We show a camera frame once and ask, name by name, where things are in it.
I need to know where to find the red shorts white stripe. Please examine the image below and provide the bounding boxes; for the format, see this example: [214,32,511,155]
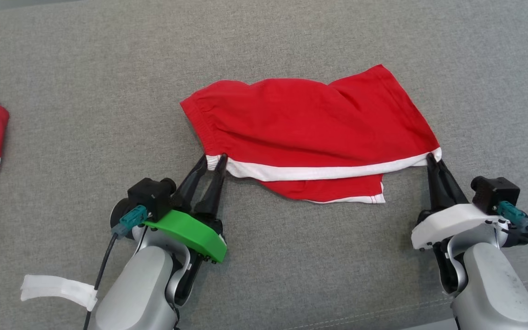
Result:
[180,64,442,204]

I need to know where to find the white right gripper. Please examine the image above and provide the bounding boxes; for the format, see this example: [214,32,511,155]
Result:
[411,153,510,251]

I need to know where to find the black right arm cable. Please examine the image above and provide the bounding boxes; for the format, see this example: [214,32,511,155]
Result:
[496,201,528,314]

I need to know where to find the grey fabric sofa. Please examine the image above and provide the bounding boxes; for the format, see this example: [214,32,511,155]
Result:
[0,0,528,330]

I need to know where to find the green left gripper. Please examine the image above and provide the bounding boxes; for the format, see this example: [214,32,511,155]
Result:
[144,154,228,264]

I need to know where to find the white strap on left arm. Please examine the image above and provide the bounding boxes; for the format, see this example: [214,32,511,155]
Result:
[20,274,99,312]

